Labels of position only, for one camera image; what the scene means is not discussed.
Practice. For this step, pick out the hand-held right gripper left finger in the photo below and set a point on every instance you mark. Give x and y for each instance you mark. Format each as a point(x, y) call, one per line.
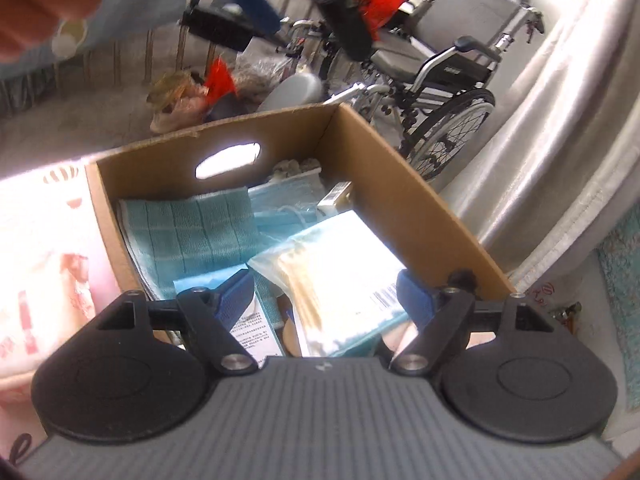
point(232, 300)

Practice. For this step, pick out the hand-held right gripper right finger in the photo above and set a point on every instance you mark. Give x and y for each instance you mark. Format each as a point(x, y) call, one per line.
point(415, 300)

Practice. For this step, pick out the teal checked towel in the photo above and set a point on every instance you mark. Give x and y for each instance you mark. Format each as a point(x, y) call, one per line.
point(200, 240)

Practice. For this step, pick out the round beige powder puff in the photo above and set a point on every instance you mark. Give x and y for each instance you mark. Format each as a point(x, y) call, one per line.
point(290, 337)

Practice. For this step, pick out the bag of cotton swabs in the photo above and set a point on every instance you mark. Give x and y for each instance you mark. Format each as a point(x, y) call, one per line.
point(320, 280)

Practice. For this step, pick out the blue face mask pack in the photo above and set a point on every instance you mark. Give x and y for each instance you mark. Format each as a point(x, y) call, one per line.
point(285, 200)

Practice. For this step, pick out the brown cardboard box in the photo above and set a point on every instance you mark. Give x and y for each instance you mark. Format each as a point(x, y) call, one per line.
point(400, 185)

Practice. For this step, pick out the person's left hand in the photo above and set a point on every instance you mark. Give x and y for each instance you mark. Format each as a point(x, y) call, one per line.
point(45, 5)

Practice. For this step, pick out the clear bag of clutter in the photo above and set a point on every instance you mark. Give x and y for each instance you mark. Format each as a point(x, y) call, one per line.
point(260, 70)

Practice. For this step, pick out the crumpled red plastic bag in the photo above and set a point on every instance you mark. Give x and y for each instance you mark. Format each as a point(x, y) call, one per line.
point(220, 80)

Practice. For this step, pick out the grey wheelchair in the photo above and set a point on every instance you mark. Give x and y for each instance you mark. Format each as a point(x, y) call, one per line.
point(465, 15)

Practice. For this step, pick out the grey-blue blanket with circles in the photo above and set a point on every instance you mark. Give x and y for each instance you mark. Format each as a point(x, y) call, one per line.
point(125, 25)

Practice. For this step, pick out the small white box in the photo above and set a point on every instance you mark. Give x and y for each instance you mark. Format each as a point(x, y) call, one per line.
point(334, 195)

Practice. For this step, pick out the metal railing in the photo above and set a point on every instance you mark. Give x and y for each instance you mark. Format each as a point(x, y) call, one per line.
point(118, 62)

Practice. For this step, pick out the small greenish bundle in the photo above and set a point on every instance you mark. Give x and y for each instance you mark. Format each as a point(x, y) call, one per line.
point(297, 166)

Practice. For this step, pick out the pink tissue pack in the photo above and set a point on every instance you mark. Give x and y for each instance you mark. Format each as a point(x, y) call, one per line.
point(50, 310)

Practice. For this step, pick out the teal floral cloth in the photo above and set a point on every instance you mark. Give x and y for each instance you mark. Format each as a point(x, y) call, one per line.
point(625, 300)

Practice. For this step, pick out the grey curtain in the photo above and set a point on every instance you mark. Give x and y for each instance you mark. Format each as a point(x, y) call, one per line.
point(575, 110)

